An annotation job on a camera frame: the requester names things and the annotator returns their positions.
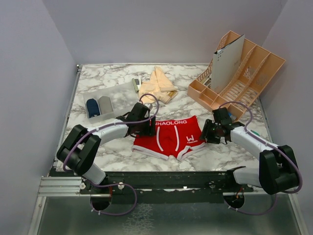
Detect peach desk organizer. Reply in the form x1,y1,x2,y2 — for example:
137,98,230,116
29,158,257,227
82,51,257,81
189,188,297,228
187,39,286,120

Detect navy rolled underwear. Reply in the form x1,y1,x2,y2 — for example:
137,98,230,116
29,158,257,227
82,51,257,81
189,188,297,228
86,98,100,118

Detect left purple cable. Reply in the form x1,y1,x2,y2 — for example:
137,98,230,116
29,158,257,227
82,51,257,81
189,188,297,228
63,93,160,216

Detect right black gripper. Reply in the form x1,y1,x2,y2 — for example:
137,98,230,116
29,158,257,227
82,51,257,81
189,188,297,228
199,119,221,144

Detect red boxer underwear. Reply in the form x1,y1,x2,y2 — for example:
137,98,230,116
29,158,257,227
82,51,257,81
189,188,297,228
132,116,205,161

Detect grey rolled underwear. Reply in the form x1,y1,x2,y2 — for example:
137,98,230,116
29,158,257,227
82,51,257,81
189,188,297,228
98,96,113,115

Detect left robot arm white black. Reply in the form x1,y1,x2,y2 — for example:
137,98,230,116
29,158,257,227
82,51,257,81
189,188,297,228
56,102,156,193

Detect blue capped small bottle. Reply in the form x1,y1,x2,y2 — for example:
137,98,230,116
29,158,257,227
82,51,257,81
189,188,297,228
228,113,237,121

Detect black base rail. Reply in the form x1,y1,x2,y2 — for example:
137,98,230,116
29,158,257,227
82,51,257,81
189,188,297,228
76,171,253,204

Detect aluminium frame rail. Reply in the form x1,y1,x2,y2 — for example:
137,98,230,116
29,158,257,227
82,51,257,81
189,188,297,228
28,64,114,235

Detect clear plastic storage box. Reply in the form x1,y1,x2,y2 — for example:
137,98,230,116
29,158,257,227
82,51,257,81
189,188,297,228
83,82,138,123

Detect white folder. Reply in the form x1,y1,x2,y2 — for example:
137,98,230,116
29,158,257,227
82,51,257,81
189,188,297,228
210,34,245,94

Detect beige underwear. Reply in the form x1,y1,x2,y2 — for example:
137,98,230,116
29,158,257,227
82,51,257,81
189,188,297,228
138,66,178,104

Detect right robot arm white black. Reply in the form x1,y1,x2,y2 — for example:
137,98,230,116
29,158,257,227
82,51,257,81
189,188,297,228
200,108,303,195

